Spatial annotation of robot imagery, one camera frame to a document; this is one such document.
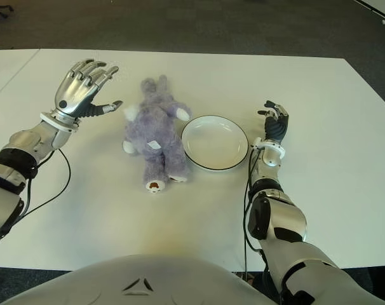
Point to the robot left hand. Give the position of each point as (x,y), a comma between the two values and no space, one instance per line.
(71,92)

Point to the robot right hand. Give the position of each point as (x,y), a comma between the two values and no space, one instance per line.
(276,125)

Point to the purple plush doll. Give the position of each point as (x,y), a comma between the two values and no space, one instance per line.
(154,133)

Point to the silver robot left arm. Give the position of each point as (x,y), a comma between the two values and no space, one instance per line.
(24,139)

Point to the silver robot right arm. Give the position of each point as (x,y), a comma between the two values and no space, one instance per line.
(287,219)

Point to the white plate black rim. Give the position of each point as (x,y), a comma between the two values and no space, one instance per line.
(211,143)

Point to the black office chair base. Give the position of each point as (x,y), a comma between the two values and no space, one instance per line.
(2,8)

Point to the white board edge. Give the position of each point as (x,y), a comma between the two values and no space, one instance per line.
(376,6)

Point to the silver robot torso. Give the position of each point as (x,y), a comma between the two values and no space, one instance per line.
(148,279)

